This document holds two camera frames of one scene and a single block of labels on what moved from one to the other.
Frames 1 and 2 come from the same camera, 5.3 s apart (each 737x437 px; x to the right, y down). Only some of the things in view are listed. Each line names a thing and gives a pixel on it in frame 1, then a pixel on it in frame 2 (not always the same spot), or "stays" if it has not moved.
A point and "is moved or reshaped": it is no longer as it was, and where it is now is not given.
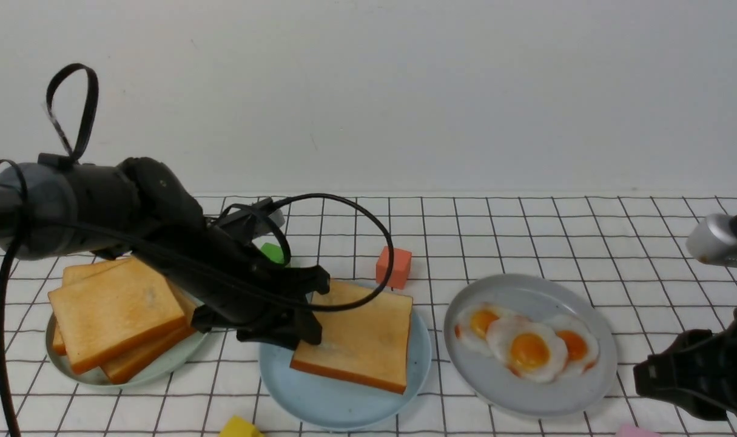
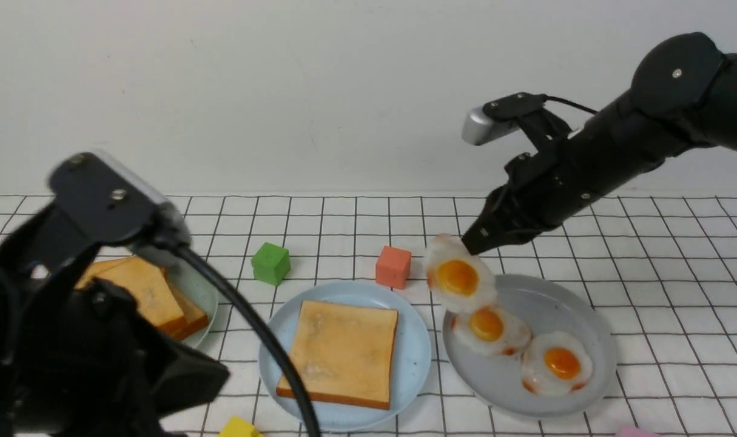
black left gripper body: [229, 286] → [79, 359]
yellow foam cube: [238, 426] stays
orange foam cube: [401, 267] stays
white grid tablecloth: [631, 254] stays
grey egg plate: [491, 385] stays
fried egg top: [528, 349] → [456, 278]
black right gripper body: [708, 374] → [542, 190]
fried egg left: [472, 325] stays
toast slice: [369, 344] is moved or reshaped
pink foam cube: [631, 430] stays
